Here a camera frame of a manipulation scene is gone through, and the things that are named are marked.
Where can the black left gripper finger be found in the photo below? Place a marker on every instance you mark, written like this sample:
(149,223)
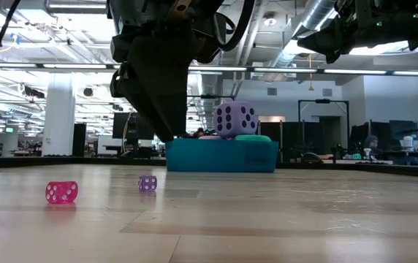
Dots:
(161,98)
(121,85)

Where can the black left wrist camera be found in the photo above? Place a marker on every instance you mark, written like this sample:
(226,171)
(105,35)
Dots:
(139,12)

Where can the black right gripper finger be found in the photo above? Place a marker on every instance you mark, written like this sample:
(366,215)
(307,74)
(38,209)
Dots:
(333,36)
(340,52)

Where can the blue plastic tray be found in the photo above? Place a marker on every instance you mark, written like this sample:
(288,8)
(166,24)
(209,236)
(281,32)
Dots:
(220,157)

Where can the large purple foam die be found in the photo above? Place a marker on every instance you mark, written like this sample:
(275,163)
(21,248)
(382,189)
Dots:
(235,133)

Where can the ceiling light strip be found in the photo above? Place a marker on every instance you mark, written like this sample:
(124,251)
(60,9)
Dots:
(74,66)
(355,71)
(15,65)
(285,69)
(417,73)

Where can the white cup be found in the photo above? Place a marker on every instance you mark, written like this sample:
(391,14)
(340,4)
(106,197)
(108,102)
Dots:
(407,143)

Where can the white round pillar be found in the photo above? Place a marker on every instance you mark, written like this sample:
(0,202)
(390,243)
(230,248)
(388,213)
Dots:
(59,120)

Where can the small pink translucent die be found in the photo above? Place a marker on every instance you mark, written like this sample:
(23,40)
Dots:
(61,192)

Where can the silver ceiling duct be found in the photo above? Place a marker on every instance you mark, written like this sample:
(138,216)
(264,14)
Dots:
(315,14)

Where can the large teal foam die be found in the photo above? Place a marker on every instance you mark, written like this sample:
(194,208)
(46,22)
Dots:
(253,139)

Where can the black partition panel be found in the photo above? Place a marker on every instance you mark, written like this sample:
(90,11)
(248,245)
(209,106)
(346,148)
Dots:
(289,142)

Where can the small purple translucent die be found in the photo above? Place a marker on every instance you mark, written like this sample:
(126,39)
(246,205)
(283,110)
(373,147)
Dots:
(147,183)

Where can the black office monitor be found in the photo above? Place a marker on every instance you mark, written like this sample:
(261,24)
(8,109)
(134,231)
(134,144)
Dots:
(121,126)

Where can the black tall cabinet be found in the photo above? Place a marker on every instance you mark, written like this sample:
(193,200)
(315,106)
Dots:
(79,140)

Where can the round ceiling fixture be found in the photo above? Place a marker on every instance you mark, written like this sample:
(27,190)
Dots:
(270,20)

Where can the black desk monitor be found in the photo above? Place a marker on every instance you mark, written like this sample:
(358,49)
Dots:
(383,133)
(404,128)
(357,139)

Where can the wall vent grille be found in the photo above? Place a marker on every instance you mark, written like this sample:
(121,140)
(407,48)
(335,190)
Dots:
(326,92)
(272,91)

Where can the black office desk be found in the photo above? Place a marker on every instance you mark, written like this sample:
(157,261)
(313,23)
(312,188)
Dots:
(413,153)

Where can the small white desk gadget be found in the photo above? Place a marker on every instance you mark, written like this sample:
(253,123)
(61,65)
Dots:
(367,153)

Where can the white low cabinet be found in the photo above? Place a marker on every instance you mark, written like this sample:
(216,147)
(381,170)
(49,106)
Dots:
(106,144)

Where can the person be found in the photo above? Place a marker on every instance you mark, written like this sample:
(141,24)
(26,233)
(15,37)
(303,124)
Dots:
(199,133)
(371,141)

